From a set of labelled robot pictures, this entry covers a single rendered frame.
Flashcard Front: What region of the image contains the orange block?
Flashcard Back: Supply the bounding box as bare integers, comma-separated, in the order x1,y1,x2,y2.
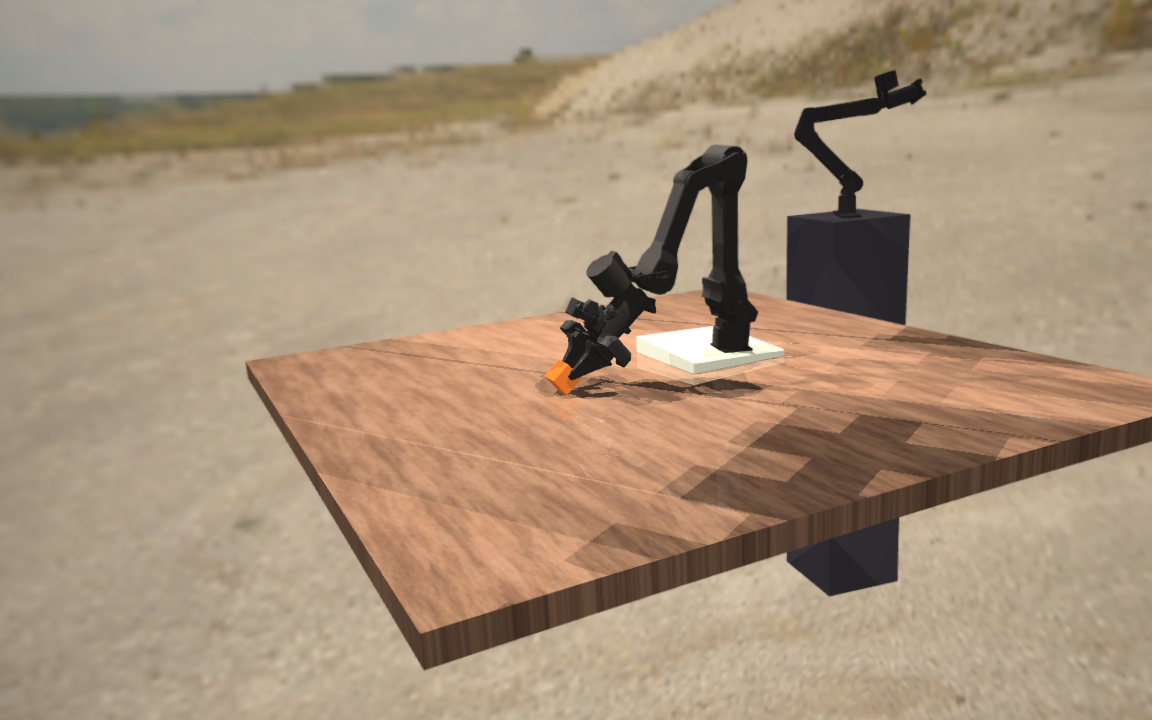
545,361,581,395

